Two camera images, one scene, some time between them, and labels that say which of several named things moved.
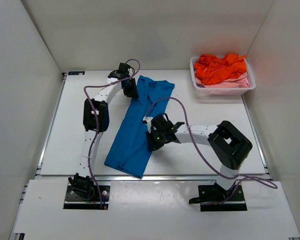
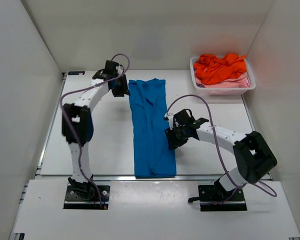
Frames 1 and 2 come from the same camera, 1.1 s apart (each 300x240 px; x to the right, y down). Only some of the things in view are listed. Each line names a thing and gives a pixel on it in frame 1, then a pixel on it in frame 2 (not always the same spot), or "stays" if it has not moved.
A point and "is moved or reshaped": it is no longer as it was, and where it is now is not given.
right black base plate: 214,198 stays
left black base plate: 73,200 stays
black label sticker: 76,73 stays
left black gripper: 131,90 to 122,87
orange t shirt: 211,70 stays
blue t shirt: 130,149 is moved or reshaped
